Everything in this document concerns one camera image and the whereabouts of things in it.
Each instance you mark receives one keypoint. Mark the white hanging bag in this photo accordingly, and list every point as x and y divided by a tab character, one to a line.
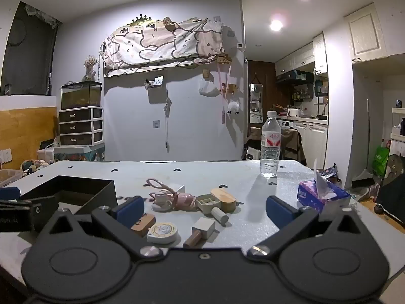
208	88

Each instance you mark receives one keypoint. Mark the small white pink cup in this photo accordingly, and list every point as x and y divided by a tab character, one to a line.
161	201

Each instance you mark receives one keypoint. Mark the glass fish tank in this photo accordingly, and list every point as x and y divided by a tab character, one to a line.
80	96

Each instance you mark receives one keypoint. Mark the dried flower vase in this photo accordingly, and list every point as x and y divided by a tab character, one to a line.
90	68

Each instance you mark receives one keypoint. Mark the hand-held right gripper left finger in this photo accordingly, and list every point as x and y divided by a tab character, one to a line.
129	211

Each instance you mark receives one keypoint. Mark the wall outlet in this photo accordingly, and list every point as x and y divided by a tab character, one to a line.
4	155

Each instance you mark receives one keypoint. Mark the dark window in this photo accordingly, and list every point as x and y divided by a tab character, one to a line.
27	53

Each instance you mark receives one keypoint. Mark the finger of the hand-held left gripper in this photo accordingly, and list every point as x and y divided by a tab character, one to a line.
22	217
9	193

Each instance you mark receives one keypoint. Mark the wall mirror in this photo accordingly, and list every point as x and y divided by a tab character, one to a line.
255	103

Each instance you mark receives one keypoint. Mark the white block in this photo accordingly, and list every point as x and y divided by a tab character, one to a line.
180	189

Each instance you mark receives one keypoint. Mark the brown wooden block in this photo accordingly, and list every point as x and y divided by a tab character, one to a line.
144	223

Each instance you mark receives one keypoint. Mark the white kitchen lower cabinets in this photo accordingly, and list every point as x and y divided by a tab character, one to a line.
311	139

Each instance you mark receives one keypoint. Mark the square wall hook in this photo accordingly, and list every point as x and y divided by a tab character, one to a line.
156	124

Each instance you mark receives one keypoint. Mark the white rice cooker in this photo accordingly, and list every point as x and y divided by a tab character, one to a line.
293	112

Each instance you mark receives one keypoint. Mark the broom with dustpan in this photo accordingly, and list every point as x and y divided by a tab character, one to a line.
367	139

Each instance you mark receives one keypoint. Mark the white wall cabinet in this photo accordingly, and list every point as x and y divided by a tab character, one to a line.
367	33

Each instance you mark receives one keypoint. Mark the black box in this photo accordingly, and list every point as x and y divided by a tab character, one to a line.
95	193

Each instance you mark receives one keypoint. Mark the green bag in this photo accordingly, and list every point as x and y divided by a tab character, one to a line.
379	161

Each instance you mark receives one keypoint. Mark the white kitchen cabinets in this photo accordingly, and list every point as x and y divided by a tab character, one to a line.
311	139
300	58

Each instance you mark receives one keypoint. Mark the white sheep plush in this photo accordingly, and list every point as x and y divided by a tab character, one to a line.
233	107

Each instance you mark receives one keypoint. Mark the white kitchen upper cabinets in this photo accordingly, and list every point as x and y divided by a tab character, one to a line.
300	58

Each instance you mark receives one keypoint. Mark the white drawer unit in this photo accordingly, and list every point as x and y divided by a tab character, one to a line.
80	126

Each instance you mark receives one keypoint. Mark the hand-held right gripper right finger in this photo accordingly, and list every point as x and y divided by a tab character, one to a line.
281	211

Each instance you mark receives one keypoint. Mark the pile of plush toys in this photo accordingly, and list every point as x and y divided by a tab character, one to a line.
33	166

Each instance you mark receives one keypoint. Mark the purple snack packet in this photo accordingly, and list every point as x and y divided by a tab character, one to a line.
327	171

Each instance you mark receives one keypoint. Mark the white shelf with bottles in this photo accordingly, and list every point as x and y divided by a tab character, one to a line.
398	123

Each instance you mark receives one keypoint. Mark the purple tissue box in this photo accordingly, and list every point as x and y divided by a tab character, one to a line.
319	194

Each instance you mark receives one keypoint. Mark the clear water bottle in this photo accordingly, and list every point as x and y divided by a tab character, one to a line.
270	147

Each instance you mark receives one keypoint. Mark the gold crown decoration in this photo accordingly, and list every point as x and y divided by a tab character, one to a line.
142	20

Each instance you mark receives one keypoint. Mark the printed blanket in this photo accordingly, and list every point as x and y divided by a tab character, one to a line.
158	46

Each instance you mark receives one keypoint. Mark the ceiling light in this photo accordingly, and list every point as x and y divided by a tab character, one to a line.
276	25

